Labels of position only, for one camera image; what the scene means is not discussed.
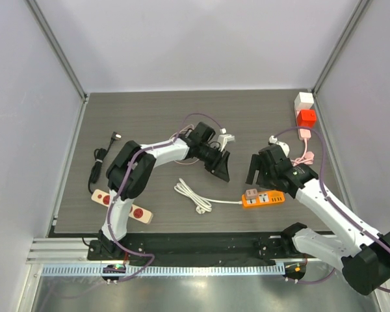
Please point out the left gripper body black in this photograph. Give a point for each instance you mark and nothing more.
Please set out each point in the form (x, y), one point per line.
(209, 156)

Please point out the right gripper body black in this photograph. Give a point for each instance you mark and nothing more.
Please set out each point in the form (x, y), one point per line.
(264, 169)

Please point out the orange power strip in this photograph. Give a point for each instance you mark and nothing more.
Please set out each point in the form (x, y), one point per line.
(266, 198)

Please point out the pink plug adapter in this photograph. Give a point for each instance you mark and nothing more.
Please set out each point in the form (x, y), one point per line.
(251, 194)

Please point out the pink white power strip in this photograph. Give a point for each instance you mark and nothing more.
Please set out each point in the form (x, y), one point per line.
(303, 134)

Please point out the red cube adapter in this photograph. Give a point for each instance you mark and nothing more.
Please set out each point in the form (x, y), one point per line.
(306, 118)

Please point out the white cube adapter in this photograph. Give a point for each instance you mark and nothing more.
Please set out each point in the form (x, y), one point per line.
(303, 101)

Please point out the beige power strip red sockets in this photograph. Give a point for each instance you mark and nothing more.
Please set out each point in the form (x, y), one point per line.
(137, 213)

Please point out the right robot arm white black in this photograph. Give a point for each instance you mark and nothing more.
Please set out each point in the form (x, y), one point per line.
(358, 250)

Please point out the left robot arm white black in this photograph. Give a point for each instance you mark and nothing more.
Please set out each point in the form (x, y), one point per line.
(130, 172)

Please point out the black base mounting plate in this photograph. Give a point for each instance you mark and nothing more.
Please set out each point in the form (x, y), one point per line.
(233, 249)

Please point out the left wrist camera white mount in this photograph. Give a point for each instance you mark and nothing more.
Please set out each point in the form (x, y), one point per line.
(224, 138)

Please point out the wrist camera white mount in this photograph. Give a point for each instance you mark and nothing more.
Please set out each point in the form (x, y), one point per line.
(224, 138)
(284, 146)

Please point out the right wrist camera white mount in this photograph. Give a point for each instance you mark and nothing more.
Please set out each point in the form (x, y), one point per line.
(284, 146)

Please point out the white slotted cable duct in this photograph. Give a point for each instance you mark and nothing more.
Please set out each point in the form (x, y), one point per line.
(105, 270)

